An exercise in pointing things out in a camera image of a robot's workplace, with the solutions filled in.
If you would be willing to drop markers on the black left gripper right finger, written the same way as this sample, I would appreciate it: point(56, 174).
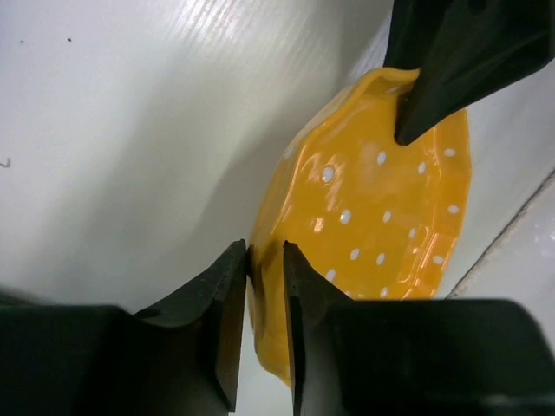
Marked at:
point(416, 357)

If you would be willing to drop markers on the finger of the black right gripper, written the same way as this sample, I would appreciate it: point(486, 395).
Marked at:
point(464, 51)

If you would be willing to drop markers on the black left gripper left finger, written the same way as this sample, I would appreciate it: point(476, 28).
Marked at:
point(178, 356)

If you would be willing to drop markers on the yellow polka dot plate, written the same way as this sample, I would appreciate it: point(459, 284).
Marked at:
point(376, 219)

